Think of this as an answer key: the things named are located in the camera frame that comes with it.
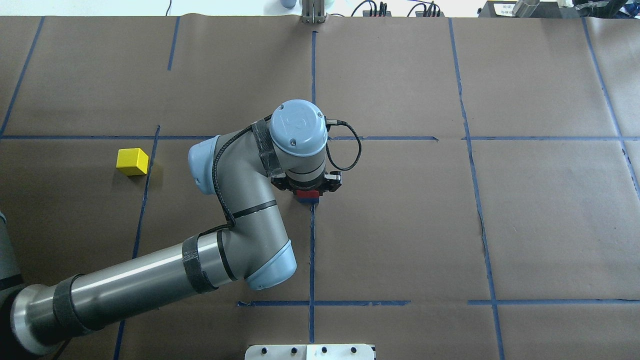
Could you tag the aluminium frame post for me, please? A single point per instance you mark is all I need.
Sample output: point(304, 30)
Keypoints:
point(313, 11)

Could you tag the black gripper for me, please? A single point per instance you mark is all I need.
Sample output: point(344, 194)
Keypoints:
point(334, 183)

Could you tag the blue wooden block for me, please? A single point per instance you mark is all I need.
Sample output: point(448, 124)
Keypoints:
point(308, 201)

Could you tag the far black orange connector box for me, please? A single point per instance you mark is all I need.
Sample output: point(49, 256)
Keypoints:
point(371, 9)

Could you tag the white pedestal column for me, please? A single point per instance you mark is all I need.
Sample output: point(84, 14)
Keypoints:
point(332, 351)

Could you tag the blue plastic cup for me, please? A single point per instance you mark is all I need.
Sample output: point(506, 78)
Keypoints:
point(288, 4)

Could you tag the red wooden block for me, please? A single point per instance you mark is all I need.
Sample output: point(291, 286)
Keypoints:
point(307, 194)

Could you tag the yellow wooden block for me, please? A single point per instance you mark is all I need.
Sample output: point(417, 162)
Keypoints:
point(132, 162)

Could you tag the silver metal cylinder weight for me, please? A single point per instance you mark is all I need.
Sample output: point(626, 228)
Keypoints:
point(524, 8)

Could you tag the near black orange connector box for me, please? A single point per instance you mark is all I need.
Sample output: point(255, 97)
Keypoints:
point(425, 9)

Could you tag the black office chair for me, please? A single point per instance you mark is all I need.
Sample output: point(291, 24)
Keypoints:
point(600, 6)

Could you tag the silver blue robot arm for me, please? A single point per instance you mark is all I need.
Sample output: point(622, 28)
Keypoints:
point(286, 150)

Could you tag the black orange connector box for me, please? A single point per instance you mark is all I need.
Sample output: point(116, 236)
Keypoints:
point(425, 9)
point(371, 9)

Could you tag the black rectangular box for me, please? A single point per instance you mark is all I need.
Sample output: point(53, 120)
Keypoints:
point(539, 9)

